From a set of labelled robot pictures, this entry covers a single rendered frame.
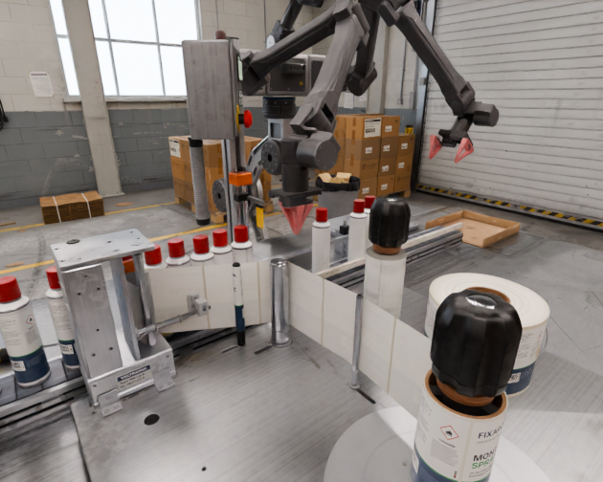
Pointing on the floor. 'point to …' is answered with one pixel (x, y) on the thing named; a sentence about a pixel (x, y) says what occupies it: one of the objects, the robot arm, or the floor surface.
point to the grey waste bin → (337, 203)
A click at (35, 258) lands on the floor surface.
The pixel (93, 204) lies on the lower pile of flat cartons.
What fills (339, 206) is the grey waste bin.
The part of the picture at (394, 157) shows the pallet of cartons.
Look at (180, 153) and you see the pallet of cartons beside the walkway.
